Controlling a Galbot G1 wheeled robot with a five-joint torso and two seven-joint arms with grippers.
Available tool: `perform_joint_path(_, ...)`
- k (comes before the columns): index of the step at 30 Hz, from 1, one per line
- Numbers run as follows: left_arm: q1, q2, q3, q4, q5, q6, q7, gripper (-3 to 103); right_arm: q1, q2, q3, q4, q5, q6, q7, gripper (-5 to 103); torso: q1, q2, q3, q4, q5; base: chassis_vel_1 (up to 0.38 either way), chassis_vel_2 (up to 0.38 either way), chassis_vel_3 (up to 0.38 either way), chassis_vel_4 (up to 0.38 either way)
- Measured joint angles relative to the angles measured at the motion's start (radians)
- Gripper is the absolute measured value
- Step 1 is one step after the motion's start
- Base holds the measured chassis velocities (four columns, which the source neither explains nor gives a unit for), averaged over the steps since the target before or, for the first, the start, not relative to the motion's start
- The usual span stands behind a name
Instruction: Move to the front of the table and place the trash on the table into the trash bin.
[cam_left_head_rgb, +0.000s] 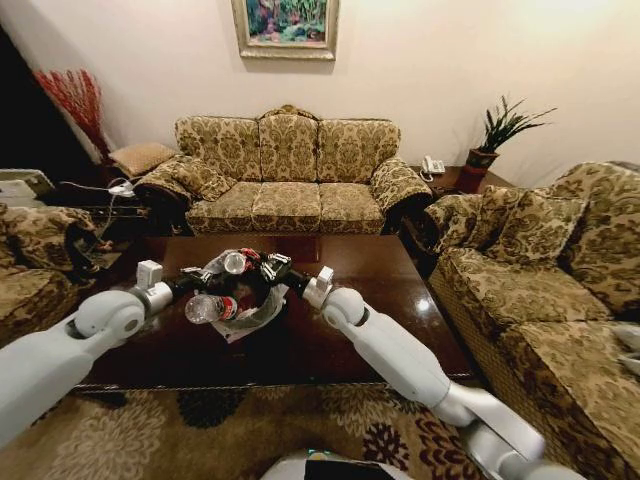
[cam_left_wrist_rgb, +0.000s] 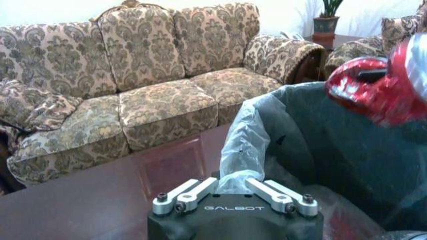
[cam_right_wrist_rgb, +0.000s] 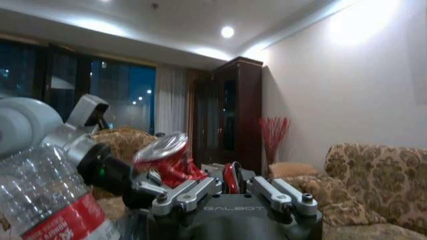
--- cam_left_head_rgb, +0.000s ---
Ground black frame glass table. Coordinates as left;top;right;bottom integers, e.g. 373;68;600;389
44;178;154;241

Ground floral patterned rug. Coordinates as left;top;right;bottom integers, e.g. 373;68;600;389
0;382;506;480

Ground red dried branches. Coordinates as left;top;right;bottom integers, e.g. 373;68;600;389
33;68;115;162

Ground crushed clear plastic bottle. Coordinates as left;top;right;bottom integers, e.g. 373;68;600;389
221;252;247;276

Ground white box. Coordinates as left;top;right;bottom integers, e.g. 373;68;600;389
0;168;55;207

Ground three-seat floral sofa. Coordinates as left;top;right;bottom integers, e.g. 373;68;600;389
133;104;435;237

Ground white lamp with cable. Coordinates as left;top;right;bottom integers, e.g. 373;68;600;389
58;176;137;236

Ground large floral throw pillow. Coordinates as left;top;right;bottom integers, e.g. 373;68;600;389
482;186;592;267

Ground clear bottle with red label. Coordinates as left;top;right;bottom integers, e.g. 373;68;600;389
184;293;242;325

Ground white desk telephone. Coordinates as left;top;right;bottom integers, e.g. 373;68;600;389
418;155;448;183

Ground floral armchair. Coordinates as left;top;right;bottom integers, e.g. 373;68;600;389
0;201;102;347

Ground white robot front shell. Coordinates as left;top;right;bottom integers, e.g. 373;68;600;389
259;447;402;480

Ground floral pillow with brown edge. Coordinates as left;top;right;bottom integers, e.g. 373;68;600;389
171;154;235;203

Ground long floral sofa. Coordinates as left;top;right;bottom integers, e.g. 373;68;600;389
423;160;640;480

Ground dark wooden side table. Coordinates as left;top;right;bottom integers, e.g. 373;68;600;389
408;165;506;202

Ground green potted plant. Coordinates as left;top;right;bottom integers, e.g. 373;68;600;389
458;93;559;195

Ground tan checked cushion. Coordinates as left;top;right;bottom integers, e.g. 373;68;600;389
108;141;180;179

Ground framed landscape painting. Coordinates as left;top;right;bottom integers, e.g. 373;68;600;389
230;0;341;62

